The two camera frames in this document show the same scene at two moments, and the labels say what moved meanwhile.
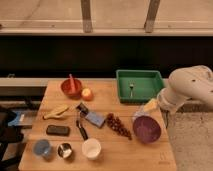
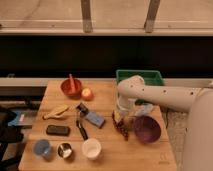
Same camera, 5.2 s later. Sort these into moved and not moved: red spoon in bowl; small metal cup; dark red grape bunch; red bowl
Moved: dark red grape bunch
Not moved: small metal cup; red spoon in bowl; red bowl
